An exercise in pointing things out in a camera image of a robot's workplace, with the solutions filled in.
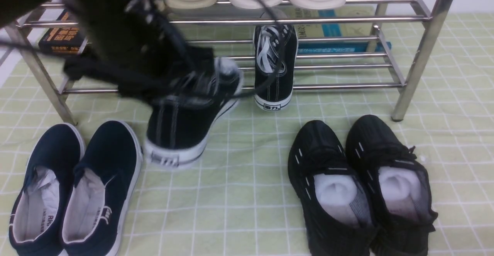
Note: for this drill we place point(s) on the black knit sneaker right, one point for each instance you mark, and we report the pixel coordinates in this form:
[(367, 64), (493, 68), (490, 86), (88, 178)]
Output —
[(398, 185)]

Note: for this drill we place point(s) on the navy slip-on shoe left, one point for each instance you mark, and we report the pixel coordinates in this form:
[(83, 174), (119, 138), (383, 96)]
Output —
[(37, 214)]

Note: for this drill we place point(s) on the blue green book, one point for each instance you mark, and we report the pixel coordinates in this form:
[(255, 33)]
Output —
[(339, 30)]

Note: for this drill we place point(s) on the black knit sneaker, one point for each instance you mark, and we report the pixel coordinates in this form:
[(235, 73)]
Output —
[(398, 185), (336, 207)]

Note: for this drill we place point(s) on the navy slip-on shoe right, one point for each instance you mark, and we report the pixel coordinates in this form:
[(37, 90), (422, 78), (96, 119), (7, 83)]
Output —
[(104, 181)]

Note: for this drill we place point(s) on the black orange book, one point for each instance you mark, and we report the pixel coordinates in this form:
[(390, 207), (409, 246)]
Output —
[(64, 40)]

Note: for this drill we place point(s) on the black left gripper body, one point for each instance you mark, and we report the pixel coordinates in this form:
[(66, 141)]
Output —
[(147, 68)]

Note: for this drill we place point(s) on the black canvas sneaker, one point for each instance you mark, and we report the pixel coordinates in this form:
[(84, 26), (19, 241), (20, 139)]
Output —
[(276, 50), (178, 127)]

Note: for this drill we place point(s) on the green checkered tablecloth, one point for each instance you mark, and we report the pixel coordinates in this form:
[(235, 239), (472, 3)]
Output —
[(237, 200)]

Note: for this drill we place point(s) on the black knit sneaker left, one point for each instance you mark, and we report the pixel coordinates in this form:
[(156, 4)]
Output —
[(336, 207)]

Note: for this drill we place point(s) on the stainless steel shoe rack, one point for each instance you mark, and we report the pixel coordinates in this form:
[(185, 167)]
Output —
[(392, 11)]

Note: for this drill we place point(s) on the navy slip-on shoe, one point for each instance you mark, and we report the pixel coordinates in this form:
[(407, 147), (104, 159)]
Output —
[(104, 181), (37, 214)]

